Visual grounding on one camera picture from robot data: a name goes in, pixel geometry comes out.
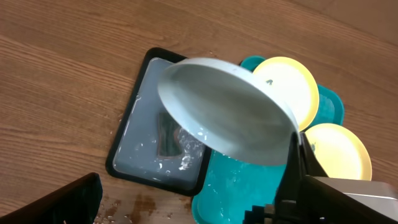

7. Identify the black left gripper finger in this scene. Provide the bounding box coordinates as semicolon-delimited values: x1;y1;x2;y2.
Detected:
1;172;103;224

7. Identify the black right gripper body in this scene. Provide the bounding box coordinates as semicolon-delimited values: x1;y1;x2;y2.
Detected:
244;175;397;224

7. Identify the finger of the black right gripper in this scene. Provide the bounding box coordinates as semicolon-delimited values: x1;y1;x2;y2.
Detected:
275;132;328;212

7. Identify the yellow plate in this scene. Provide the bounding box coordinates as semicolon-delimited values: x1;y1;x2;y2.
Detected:
253;57;320;131
305;123;373;180

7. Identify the white plate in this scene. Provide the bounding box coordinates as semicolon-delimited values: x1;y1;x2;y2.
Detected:
158;58;302;166

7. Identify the orange green scrub sponge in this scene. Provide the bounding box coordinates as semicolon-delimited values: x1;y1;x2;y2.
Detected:
157;112;182;159

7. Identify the black water tray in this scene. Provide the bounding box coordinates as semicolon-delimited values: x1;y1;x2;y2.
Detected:
105;47;211;197

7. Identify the turquoise plastic tray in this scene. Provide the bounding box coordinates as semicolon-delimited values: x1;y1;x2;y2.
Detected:
192;55;345;224

